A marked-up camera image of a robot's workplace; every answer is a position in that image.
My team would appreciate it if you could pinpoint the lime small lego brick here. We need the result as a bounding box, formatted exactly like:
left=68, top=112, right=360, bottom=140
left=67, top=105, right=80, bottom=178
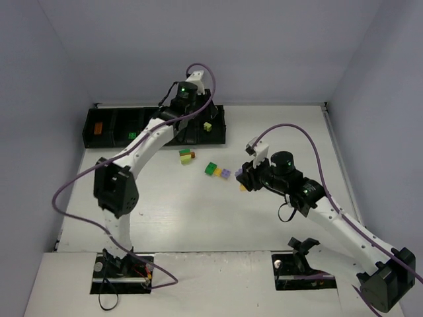
left=204, top=122, right=212, bottom=132

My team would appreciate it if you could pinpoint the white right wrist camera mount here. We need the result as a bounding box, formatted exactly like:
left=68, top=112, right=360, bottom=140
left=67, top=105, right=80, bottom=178
left=245, top=137, right=269, bottom=168

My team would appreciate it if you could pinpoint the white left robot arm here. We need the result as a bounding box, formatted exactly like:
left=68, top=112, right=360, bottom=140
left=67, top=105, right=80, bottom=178
left=94, top=79, right=206, bottom=277

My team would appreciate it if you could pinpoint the green lime brown lego cluster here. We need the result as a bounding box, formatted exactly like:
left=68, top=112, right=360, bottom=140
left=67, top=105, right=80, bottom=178
left=179, top=149, right=196, bottom=164

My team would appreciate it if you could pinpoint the purple small lego brick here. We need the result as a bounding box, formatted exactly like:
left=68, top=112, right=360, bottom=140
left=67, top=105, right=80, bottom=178
left=219, top=168, right=231, bottom=180

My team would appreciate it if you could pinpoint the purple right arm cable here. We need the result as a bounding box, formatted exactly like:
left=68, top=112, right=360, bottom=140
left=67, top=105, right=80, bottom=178
left=250, top=123, right=423, bottom=317

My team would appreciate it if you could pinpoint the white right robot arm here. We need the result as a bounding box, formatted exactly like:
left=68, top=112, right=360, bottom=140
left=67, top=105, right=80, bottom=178
left=236, top=149, right=416, bottom=313

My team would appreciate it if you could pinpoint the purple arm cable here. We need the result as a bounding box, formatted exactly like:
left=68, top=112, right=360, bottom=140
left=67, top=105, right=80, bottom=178
left=52, top=62, right=217, bottom=289
left=250, top=123, right=423, bottom=317

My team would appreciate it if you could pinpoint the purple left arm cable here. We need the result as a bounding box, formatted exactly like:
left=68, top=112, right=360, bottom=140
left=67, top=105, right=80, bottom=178
left=52, top=62, right=217, bottom=289

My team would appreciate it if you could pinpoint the orange lego brick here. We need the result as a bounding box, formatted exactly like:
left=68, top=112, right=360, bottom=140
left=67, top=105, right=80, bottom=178
left=93, top=122, right=102, bottom=135

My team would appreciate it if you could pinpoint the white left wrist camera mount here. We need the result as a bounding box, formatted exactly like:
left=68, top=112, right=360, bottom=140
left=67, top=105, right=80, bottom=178
left=185, top=70, right=205, bottom=95

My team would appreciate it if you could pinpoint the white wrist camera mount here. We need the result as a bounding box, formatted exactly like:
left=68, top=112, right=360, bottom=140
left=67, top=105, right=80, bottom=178
left=185, top=70, right=205, bottom=95
left=245, top=137, right=269, bottom=168

